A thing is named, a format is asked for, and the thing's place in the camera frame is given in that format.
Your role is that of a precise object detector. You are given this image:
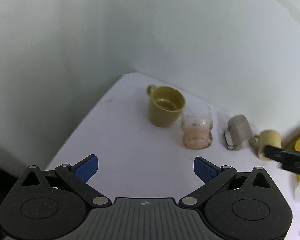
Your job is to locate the clear pinkish glass cup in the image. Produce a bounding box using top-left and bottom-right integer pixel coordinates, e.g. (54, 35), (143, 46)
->
(181, 103), (213, 150)

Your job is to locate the grey translucent plastic mug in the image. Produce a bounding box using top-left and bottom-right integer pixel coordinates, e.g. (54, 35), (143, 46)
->
(223, 114), (254, 151)

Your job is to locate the beige ceramic stacking mug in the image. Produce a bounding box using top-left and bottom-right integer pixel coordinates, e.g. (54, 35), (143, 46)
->
(250, 130), (282, 161)

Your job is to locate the olive green upright mug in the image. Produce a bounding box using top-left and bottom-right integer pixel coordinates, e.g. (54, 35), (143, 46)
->
(146, 85), (186, 127)

